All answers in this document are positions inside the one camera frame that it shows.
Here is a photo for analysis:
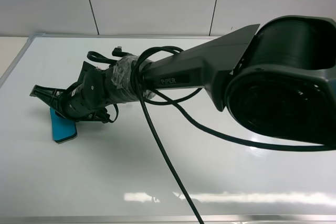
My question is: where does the teal whiteboard eraser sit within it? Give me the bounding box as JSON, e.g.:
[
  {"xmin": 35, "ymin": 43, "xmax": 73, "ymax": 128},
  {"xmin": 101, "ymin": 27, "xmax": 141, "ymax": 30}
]
[{"xmin": 50, "ymin": 108, "xmax": 77, "ymax": 144}]

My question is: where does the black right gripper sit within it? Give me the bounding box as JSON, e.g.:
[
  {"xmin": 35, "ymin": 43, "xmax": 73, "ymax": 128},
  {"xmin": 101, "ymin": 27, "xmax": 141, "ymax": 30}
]
[{"xmin": 29, "ymin": 61, "xmax": 110, "ymax": 123}]

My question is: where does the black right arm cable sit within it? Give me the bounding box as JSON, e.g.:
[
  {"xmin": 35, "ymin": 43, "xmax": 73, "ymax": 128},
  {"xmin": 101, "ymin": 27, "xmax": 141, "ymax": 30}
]
[{"xmin": 86, "ymin": 46, "xmax": 336, "ymax": 224}]

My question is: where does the white board with aluminium frame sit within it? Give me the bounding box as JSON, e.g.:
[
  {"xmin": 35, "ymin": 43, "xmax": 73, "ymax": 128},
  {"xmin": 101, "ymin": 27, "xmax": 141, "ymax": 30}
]
[{"xmin": 1, "ymin": 35, "xmax": 335, "ymax": 223}]

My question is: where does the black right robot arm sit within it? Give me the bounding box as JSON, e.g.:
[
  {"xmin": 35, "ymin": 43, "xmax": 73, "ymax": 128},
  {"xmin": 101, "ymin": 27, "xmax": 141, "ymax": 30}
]
[{"xmin": 30, "ymin": 16, "xmax": 335, "ymax": 152}]

